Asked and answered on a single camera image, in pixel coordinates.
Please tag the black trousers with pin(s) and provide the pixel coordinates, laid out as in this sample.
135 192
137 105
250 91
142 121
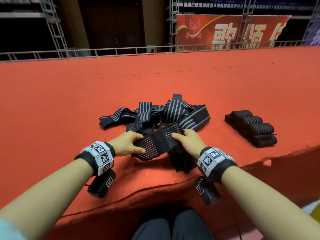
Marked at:
172 226

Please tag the metal truss column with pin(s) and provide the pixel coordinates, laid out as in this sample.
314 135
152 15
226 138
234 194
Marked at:
55 25
247 20
173 22
314 22

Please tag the person's right hand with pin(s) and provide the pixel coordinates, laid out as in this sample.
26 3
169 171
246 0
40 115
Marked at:
192 142

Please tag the metal railing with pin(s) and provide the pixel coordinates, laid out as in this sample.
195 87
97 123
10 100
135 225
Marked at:
125 50

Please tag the black wristband with marker tags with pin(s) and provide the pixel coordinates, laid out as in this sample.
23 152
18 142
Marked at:
215 162
97 156

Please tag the person's left forearm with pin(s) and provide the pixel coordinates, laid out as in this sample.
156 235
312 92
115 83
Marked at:
47 197

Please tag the red banner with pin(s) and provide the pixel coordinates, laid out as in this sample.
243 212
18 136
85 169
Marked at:
230 31

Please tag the dark brown door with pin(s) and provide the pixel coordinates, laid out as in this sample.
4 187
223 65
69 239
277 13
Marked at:
112 22

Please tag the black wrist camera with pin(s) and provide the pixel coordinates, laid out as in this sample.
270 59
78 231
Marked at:
102 183
207 191

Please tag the light blue sleeve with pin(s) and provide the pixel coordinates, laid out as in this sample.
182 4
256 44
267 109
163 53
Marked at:
10 232

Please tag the tiered bleacher seats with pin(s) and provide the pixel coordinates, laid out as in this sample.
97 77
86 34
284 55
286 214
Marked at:
22 12
220 5

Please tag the person's left hand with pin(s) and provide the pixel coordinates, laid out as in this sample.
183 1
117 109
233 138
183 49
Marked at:
124 143

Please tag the yellow plastic bin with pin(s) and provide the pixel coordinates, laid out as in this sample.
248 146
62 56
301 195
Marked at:
316 211

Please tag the person's right forearm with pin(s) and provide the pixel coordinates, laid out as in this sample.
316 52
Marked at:
272 207

